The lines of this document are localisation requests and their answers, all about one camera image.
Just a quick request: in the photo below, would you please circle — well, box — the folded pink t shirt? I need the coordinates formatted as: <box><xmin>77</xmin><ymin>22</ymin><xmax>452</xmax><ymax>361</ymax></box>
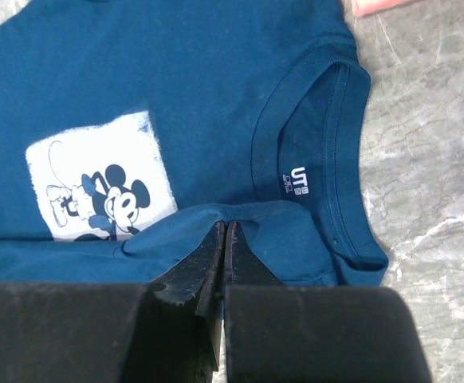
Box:
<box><xmin>351</xmin><ymin>0</ymin><xmax>411</xmax><ymax>18</ymax></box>

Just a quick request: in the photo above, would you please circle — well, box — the blue t shirt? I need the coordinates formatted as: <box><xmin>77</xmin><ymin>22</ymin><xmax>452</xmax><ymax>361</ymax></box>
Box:
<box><xmin>0</xmin><ymin>1</ymin><xmax>388</xmax><ymax>286</ymax></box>

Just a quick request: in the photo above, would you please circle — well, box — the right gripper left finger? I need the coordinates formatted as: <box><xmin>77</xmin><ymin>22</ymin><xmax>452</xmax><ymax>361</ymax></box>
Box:
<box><xmin>0</xmin><ymin>222</ymin><xmax>225</xmax><ymax>382</ymax></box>

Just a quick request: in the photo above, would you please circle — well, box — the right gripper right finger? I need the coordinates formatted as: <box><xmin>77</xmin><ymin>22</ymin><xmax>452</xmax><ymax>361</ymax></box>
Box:
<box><xmin>224</xmin><ymin>222</ymin><xmax>431</xmax><ymax>382</ymax></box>

